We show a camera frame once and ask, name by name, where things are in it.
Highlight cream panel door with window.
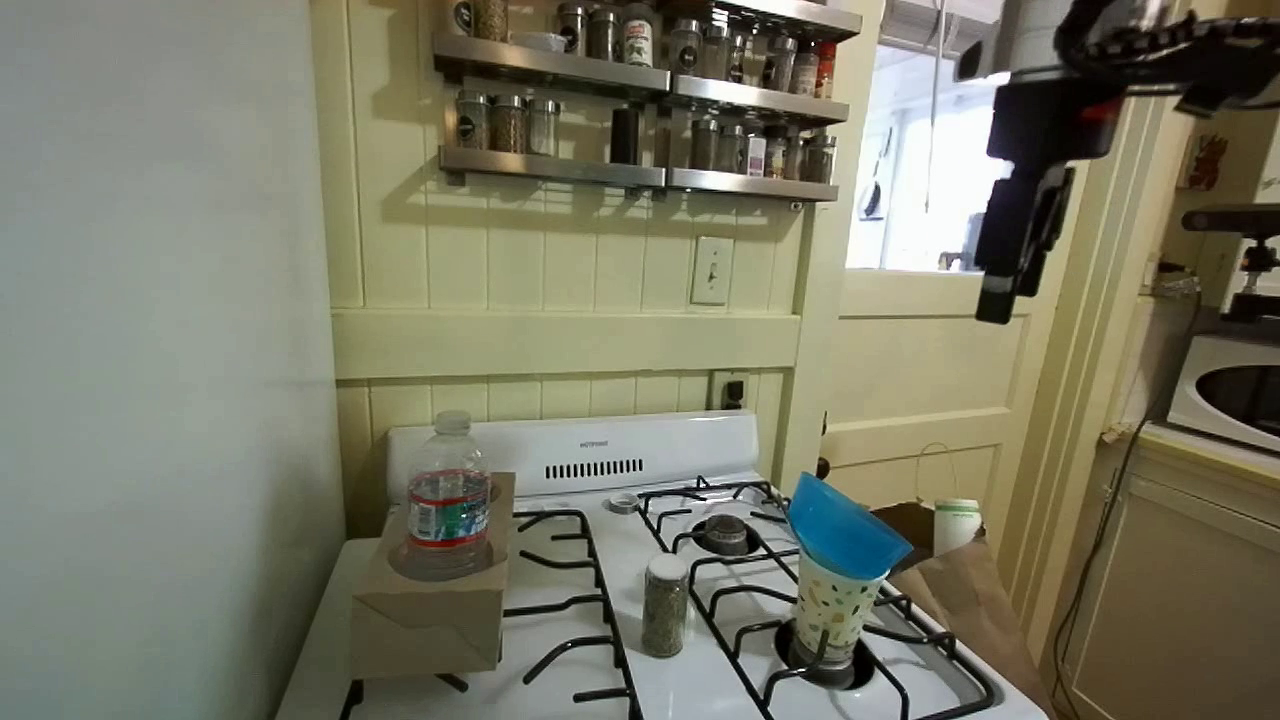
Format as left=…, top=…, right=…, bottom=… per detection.
left=810, top=0, right=1063, bottom=564

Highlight white label spice jar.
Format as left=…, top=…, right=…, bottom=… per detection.
left=744, top=119, right=776, bottom=180
left=615, top=0, right=658, bottom=71

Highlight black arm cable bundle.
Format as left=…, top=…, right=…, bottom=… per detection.
left=1056, top=0, right=1204, bottom=80

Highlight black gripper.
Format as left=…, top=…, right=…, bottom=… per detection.
left=970, top=68, right=1133, bottom=330

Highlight cream kitchen cabinet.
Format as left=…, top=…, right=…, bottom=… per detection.
left=1051, top=421, right=1280, bottom=720

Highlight white microwave oven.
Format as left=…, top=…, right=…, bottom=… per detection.
left=1164, top=334, right=1280, bottom=461

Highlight clear plastic water bottle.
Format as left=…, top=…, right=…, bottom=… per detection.
left=400, top=410, right=494, bottom=580

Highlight white gas stove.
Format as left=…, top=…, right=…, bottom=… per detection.
left=271, top=410, right=1056, bottom=720

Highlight small red wall decoration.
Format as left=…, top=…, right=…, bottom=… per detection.
left=1178, top=127, right=1237, bottom=191

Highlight red spice jar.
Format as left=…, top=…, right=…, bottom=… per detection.
left=810, top=38, right=838, bottom=103

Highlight white refrigerator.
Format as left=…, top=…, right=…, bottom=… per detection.
left=0, top=0, right=346, bottom=720

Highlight metal spice shelf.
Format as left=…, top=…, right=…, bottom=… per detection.
left=714, top=0, right=869, bottom=40
left=428, top=38, right=851, bottom=127
left=435, top=139, right=844, bottom=203

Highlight wall power outlet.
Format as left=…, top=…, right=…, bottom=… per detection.
left=708, top=367, right=757, bottom=415

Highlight cream light switch plate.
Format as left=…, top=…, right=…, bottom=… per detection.
left=687, top=231, right=741, bottom=309

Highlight blue plastic bowl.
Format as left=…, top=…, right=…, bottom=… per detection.
left=782, top=473, right=919, bottom=589

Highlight brown cardboard box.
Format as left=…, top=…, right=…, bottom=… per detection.
left=346, top=473, right=519, bottom=676

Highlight patterned paper cup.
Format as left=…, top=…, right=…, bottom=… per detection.
left=788, top=541, right=889, bottom=681

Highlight small white cup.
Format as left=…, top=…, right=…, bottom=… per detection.
left=928, top=496, right=988, bottom=560

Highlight round burner cap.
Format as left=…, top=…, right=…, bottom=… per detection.
left=776, top=623, right=881, bottom=694
left=693, top=514, right=758, bottom=560

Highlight brown paper bag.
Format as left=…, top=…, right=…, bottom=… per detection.
left=872, top=499, right=1056, bottom=713

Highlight black stove grate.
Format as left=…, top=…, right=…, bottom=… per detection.
left=630, top=475, right=1009, bottom=720
left=336, top=503, right=630, bottom=720

